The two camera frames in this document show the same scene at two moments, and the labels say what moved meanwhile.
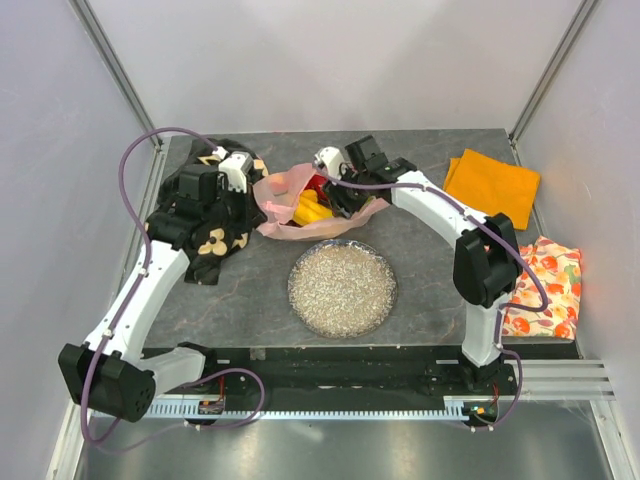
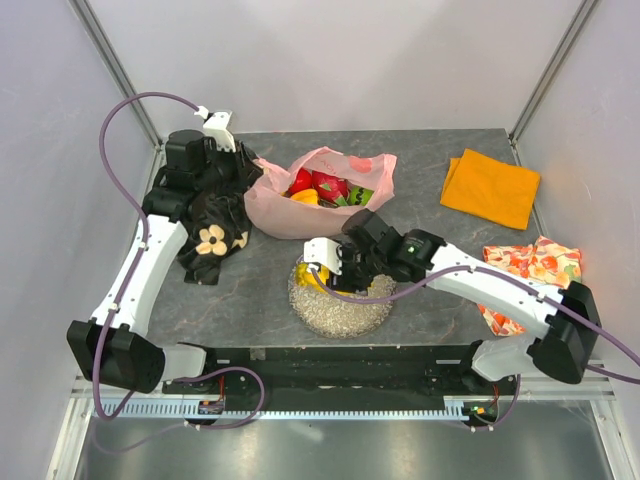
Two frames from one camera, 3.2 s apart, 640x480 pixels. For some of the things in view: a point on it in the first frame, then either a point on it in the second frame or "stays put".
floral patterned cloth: [561, 269] stays put
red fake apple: [316, 183] → [303, 181]
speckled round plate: [342, 288] stays put
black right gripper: [339, 203] → [346, 281]
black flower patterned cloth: [205, 232] stays put
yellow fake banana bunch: [309, 209] → [305, 277]
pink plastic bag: [277, 193] stays put
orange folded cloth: [492, 186] stays put
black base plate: [404, 373] stays put
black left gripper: [251, 218] → [246, 171]
